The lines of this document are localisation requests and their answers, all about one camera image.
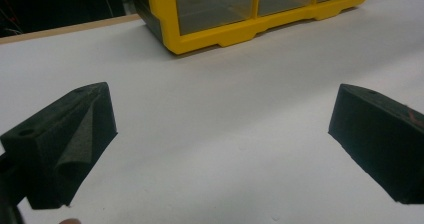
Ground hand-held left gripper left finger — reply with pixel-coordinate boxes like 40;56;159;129
0;81;118;210

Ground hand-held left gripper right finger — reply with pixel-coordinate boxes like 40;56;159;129
328;83;424;205

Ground yellow black organizer cabinet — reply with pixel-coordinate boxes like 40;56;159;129
131;0;375;56

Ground grid of closed organizer drawers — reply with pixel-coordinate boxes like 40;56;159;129
174;0;363;36

